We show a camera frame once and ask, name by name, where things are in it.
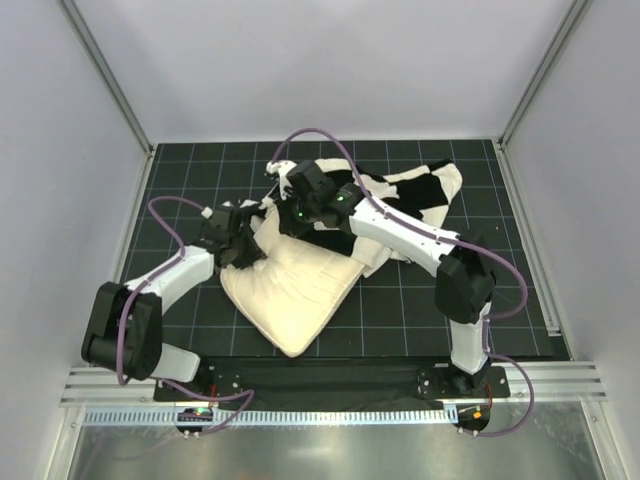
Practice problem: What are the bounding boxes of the cream pillow with bear print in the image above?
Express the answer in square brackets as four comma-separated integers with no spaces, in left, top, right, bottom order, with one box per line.
[220,205,365,358]

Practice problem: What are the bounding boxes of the black white checkered pillowcase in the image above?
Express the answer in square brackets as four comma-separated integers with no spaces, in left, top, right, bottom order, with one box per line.
[297,158,462,274]

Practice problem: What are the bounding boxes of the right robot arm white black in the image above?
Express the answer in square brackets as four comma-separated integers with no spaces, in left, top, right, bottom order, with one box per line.
[267,161,496,396]

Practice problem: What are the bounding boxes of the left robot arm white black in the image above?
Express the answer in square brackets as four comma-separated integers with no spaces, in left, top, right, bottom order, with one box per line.
[81,205,263,401]

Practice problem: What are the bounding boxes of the black grid cutting mat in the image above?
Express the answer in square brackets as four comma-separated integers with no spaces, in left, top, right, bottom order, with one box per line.
[122,139,569,360]

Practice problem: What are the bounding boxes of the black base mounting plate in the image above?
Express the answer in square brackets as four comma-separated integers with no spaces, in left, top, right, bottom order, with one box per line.
[155,357,510,403]

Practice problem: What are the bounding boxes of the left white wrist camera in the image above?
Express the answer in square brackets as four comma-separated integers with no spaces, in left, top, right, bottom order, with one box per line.
[200,206,213,218]

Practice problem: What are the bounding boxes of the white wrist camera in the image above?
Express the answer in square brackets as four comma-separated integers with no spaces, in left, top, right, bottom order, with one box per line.
[200,206,213,218]
[265,160,297,200]

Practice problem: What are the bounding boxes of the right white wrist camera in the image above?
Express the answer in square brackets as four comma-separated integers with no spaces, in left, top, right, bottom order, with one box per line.
[265,160,297,200]

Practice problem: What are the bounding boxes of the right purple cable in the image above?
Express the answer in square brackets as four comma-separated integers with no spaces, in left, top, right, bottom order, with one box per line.
[272,128,536,440]

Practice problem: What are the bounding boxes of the purple cable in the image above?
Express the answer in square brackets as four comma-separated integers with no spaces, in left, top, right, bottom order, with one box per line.
[117,196,257,435]
[272,128,536,440]

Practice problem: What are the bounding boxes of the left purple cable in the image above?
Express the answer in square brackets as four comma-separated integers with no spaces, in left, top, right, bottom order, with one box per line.
[117,196,257,435]

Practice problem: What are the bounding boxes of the slotted white cable duct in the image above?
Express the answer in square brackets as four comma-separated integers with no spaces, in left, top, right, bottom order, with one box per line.
[83,405,458,428]

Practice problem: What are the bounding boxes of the left aluminium corner post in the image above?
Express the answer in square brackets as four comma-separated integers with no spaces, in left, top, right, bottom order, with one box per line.
[57,0,154,158]

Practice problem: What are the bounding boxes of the aluminium corner post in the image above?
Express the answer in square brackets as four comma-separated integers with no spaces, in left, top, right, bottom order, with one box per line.
[497,0,592,151]
[57,0,154,158]

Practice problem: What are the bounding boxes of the aluminium front frame rail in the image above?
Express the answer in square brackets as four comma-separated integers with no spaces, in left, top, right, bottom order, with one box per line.
[60,361,607,407]

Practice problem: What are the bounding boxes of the right aluminium corner post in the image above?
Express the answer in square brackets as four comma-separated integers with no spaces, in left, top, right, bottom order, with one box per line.
[497,0,592,151]

